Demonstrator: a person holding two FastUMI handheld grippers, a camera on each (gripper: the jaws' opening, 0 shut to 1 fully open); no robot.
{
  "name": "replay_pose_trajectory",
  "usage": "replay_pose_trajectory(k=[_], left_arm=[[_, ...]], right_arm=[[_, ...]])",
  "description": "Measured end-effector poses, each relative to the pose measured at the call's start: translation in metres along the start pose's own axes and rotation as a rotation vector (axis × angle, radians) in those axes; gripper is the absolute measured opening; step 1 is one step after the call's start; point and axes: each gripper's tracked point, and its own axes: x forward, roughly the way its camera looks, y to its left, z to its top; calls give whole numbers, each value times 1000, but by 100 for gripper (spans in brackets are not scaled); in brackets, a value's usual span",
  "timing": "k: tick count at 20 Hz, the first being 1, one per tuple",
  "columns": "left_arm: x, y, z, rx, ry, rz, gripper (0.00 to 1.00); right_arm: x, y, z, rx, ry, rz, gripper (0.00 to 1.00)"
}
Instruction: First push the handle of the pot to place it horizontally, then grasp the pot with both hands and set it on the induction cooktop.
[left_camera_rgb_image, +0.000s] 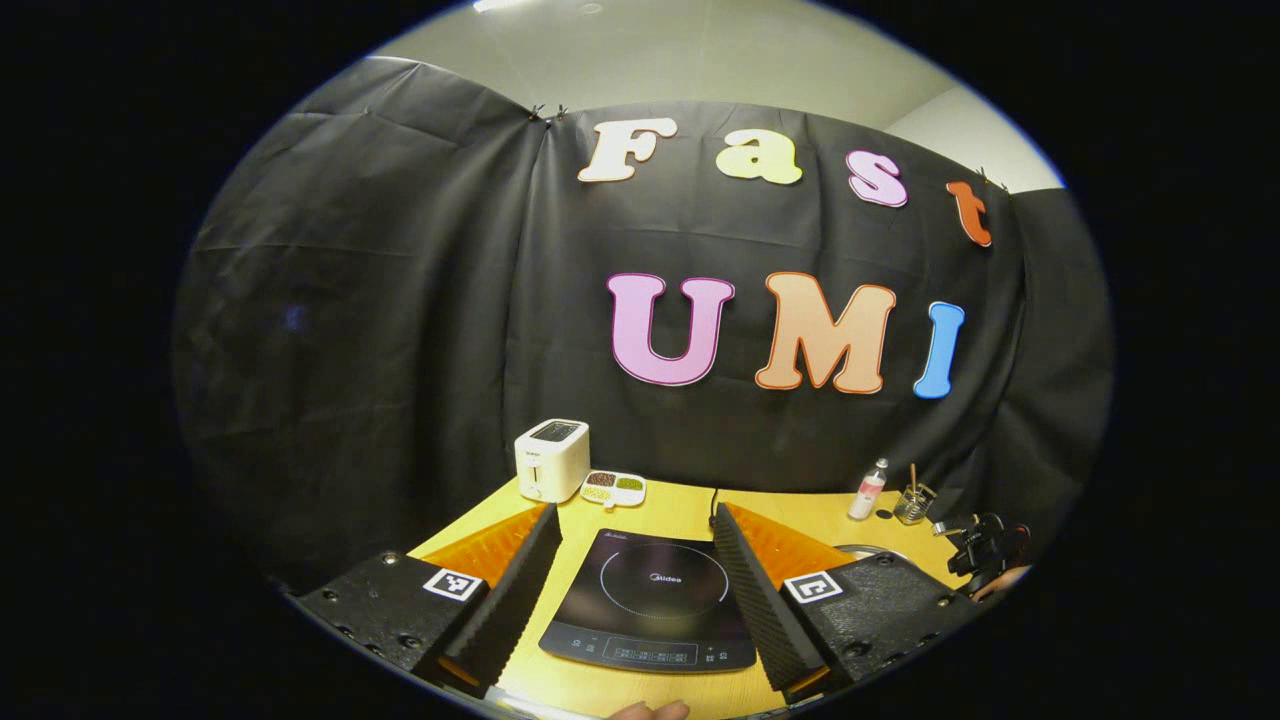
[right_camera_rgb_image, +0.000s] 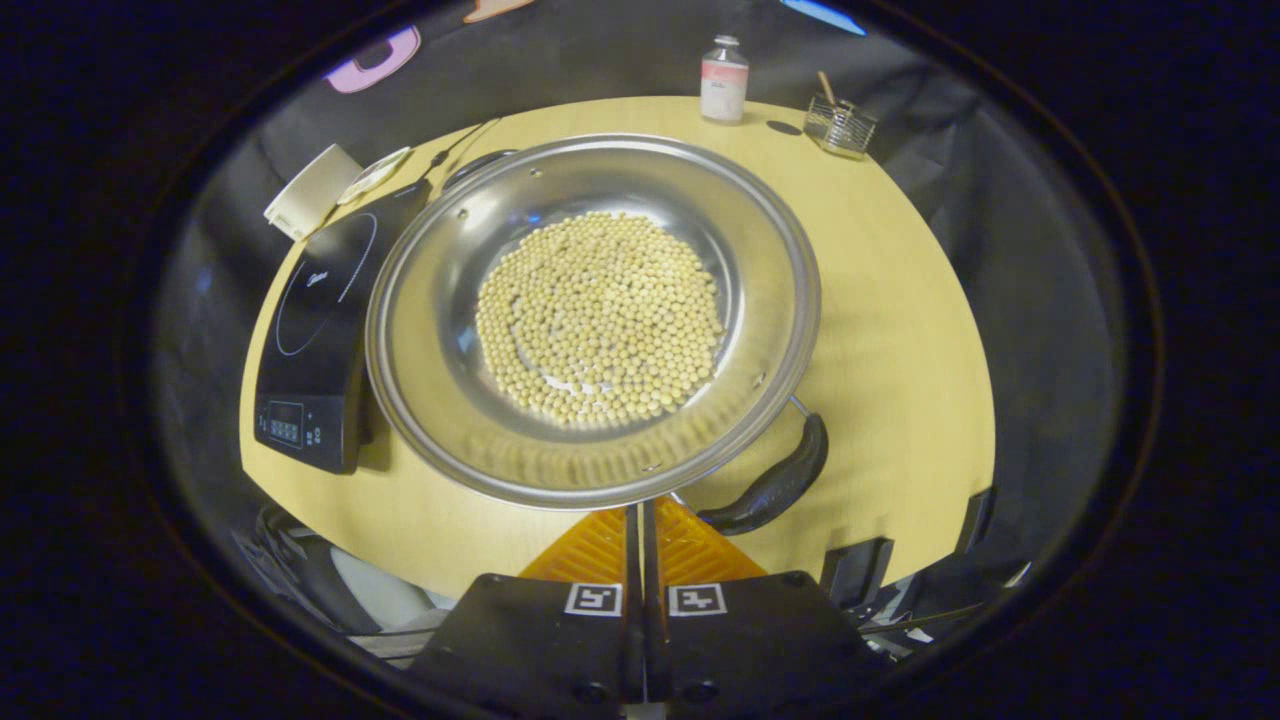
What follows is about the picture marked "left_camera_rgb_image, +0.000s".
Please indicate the stainless steel pot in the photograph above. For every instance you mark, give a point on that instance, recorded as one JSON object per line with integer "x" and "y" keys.
{"x": 870, "y": 549}

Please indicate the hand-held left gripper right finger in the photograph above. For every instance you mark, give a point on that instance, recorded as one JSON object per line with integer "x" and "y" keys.
{"x": 755, "y": 610}

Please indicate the black backdrop cloth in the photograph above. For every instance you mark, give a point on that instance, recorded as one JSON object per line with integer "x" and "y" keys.
{"x": 400, "y": 300}

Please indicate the white divided bean dish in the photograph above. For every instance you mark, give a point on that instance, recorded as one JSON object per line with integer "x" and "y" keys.
{"x": 612, "y": 488}

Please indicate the clear bottle pink label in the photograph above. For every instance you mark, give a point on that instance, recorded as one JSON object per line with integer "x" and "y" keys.
{"x": 866, "y": 495}

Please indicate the white toaster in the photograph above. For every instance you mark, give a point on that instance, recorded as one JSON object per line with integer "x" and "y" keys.
{"x": 550, "y": 465}

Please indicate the black induction cooktop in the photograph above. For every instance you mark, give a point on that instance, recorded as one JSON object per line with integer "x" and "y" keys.
{"x": 650, "y": 620}

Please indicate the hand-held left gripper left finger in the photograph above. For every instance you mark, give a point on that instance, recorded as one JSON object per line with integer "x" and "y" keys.
{"x": 515, "y": 600}

